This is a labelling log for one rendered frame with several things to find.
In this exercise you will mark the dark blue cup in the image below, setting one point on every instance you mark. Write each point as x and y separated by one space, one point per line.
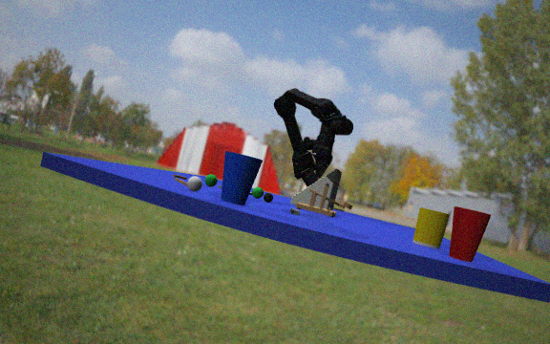
238 176

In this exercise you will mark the dark red mug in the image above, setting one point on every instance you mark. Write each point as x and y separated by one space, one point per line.
468 228

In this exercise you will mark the green ball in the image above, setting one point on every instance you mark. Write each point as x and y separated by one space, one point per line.
211 180
257 192

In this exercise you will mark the yellow cup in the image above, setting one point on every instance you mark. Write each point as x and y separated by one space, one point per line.
430 228

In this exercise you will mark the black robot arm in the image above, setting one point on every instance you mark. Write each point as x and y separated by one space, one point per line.
333 124

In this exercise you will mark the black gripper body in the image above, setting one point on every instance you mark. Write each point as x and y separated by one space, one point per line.
325 145

